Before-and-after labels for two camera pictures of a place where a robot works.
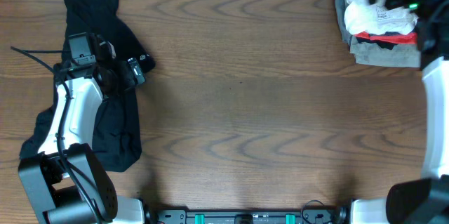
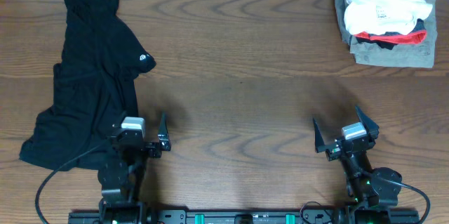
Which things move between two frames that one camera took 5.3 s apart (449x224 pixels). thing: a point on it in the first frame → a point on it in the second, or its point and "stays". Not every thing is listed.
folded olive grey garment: [405, 55] stays
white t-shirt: [370, 15] stays
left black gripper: [130, 81] → [155, 151]
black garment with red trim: [388, 39] stays
